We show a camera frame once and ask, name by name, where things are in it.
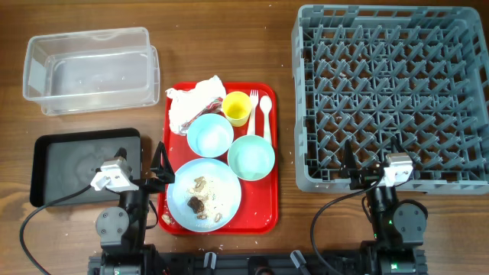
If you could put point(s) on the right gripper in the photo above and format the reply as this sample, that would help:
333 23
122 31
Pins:
361 176

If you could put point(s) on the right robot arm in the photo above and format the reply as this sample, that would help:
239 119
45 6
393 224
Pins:
398 226

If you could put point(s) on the grey dishwasher rack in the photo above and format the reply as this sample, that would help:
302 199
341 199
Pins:
373 74

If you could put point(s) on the white napkin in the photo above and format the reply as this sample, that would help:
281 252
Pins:
185 104

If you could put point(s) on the red serving tray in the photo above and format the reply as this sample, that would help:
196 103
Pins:
258 212

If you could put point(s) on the clear plastic bin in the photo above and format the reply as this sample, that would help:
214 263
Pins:
91 71

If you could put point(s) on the mint green bowl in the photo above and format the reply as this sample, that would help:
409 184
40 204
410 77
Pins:
251 157

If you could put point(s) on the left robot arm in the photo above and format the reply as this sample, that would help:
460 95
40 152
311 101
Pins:
122 228

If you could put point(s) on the white plastic fork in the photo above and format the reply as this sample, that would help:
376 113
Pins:
254 97

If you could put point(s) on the dark food scrap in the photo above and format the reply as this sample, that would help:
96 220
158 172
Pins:
196 205

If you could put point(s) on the light blue plate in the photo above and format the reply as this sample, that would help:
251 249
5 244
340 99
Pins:
213 182

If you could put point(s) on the black tray bin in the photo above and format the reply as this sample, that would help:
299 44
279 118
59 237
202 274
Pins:
66 163

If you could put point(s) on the white plastic spoon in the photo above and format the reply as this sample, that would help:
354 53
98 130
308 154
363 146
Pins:
266 106

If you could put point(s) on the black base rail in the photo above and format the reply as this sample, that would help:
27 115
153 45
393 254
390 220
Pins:
345 262

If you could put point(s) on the yellow plastic cup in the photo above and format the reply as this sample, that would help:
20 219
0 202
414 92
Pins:
236 107

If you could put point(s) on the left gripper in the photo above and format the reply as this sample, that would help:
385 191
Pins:
163 173

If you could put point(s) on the light blue bowl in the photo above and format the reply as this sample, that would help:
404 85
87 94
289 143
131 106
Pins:
210 135

